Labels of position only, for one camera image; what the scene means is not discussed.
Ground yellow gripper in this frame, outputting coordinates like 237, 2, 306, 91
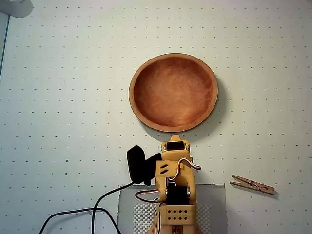
155, 135, 195, 188

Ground wooden clothespin with metal spring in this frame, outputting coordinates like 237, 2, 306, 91
230, 174, 275, 195

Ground tan perforated robot base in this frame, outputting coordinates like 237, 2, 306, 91
148, 215, 203, 234

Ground brown wooden bowl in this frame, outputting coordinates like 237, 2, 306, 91
128, 53, 219, 133

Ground white textured anti-slip mat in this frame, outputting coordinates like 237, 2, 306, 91
133, 204, 212, 234

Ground white dotted grid mat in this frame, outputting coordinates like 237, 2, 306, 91
0, 0, 312, 234

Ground white round object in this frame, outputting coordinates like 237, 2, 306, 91
0, 0, 34, 19

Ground white red servo wire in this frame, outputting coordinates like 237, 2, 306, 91
135, 189, 161, 204
177, 157, 202, 183

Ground grey base plate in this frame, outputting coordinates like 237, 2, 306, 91
118, 184, 226, 234

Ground black camera cable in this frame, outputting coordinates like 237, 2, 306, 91
39, 181, 135, 234

